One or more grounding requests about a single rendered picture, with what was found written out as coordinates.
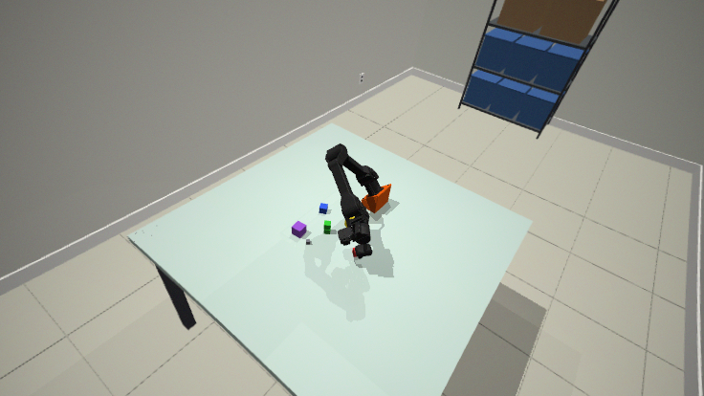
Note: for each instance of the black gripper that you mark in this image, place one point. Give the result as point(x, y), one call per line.
point(362, 249)

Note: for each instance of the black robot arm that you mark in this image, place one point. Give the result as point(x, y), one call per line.
point(337, 157)

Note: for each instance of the purple block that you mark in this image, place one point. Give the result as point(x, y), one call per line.
point(298, 229)

